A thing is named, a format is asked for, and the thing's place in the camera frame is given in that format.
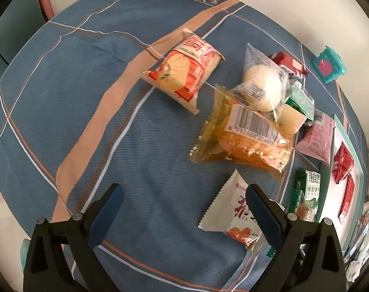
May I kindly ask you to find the white snack packet red print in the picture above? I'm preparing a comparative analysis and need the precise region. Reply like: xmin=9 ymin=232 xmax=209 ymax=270
xmin=198 ymin=169 xmax=278 ymax=253

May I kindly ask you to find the pale yellow snack packet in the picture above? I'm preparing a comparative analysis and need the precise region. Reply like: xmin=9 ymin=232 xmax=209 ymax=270
xmin=277 ymin=103 xmax=308 ymax=134

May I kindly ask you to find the yellow transparent snack packet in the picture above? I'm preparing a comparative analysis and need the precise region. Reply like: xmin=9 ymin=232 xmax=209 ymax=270
xmin=189 ymin=84 xmax=296 ymax=174

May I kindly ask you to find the white tray with teal rim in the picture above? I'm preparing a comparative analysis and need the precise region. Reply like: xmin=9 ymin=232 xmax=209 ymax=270
xmin=316 ymin=114 xmax=369 ymax=253

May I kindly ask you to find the white plastic bag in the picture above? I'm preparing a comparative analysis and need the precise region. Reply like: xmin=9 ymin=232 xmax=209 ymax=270
xmin=344 ymin=201 xmax=369 ymax=283

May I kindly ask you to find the teal cabinet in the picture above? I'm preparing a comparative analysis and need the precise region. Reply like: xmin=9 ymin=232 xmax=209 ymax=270
xmin=0 ymin=0 xmax=48 ymax=64

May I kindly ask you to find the red foil snack packet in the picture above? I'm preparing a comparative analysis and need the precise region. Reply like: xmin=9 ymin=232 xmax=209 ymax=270
xmin=338 ymin=175 xmax=355 ymax=224
xmin=332 ymin=142 xmax=354 ymax=184

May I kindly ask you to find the red and orange snack packet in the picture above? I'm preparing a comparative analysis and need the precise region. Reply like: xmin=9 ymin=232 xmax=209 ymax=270
xmin=141 ymin=28 xmax=227 ymax=115

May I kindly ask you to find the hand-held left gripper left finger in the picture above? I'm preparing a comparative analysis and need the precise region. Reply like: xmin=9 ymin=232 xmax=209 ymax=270
xmin=23 ymin=183 xmax=125 ymax=292

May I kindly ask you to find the green foil snack packet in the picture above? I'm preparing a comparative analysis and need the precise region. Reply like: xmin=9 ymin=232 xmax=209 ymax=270
xmin=285 ymin=81 xmax=315 ymax=122

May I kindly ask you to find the green and white biscuit packet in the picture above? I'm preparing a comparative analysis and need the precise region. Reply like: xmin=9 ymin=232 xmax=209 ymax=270
xmin=289 ymin=168 xmax=321 ymax=222

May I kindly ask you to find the red and white snack packet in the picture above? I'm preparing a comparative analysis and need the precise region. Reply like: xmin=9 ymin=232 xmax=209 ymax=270
xmin=268 ymin=52 xmax=308 ymax=78

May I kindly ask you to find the clear packet with white bun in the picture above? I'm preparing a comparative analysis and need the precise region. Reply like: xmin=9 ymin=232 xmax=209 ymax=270
xmin=230 ymin=43 xmax=290 ymax=122

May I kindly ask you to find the teal toy box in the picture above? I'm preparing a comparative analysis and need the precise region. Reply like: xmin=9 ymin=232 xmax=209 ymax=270
xmin=312 ymin=46 xmax=346 ymax=84

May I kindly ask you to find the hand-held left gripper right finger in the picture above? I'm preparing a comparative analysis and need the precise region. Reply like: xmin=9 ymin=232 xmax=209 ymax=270
xmin=245 ymin=184 xmax=347 ymax=292

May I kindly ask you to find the pink snack packet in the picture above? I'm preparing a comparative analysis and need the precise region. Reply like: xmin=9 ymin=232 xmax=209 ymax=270
xmin=295 ymin=109 xmax=336 ymax=165

